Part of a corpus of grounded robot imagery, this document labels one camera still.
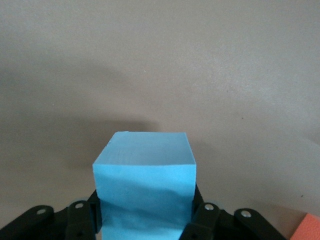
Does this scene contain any orange foam block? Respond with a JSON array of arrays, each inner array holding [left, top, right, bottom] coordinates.
[[291, 214, 320, 240]]

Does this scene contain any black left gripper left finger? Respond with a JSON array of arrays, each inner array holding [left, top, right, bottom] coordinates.
[[56, 191, 103, 240]]

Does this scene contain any light blue foam block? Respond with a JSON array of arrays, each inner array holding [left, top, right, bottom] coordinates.
[[91, 131, 197, 240]]

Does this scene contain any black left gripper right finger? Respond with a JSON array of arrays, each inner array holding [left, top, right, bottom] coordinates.
[[179, 184, 235, 240]]

